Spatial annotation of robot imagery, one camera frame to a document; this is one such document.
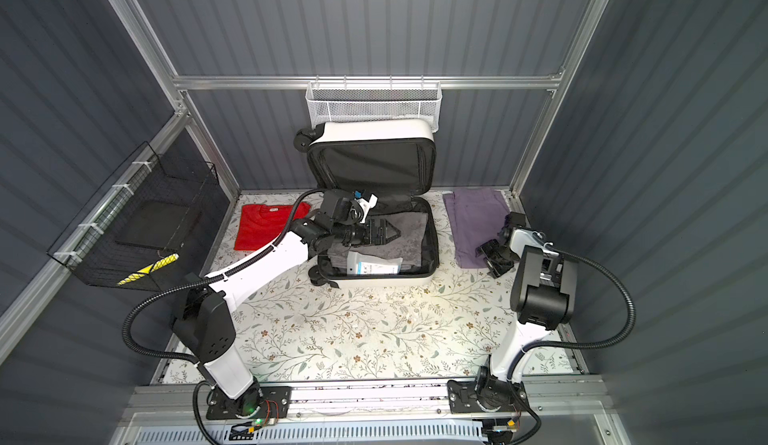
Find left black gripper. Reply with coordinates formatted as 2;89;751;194
332;218;401;246

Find grey towel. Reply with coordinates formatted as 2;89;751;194
326;211;429;270

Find purple pants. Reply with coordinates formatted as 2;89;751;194
443;188;510;269

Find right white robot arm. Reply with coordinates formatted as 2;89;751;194
476;212;578;392

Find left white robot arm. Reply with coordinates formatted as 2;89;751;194
171;189;401;400

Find white hard-shell suitcase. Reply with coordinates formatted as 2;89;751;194
294;119;440;288

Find red folded t-shirt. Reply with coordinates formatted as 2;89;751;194
234;204;292;252

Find white vented panel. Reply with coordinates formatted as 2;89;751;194
131;419;488;445

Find yellow black striped label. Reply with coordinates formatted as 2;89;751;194
117;253;179;286

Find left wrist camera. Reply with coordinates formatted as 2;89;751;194
353;191;378;219

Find left black corrugated cable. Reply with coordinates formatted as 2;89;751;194
121;188;337;365

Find white wire mesh basket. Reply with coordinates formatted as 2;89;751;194
305;79;443;132

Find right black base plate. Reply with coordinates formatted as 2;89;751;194
447;379;528;414

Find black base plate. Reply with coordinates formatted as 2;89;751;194
447;379;528;414
206;385;293;423

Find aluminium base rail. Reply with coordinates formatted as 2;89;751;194
119;375;613;425

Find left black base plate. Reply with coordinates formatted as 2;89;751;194
206;385;293;423

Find black wire mesh basket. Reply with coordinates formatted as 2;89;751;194
47;134;230;292

